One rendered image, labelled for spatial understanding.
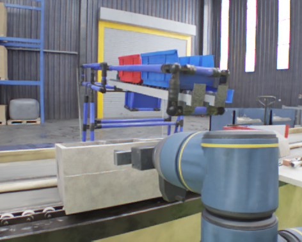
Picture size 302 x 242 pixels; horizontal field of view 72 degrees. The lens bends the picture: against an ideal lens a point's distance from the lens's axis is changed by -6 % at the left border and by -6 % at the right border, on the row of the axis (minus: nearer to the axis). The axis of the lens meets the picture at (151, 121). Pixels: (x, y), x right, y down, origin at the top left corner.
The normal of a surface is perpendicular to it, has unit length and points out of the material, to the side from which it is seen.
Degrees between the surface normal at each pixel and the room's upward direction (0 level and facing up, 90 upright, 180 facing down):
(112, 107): 90
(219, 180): 84
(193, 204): 90
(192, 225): 90
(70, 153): 80
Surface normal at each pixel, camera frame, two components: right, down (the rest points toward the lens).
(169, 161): -0.89, -0.02
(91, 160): 0.45, -0.06
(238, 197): -0.40, -0.07
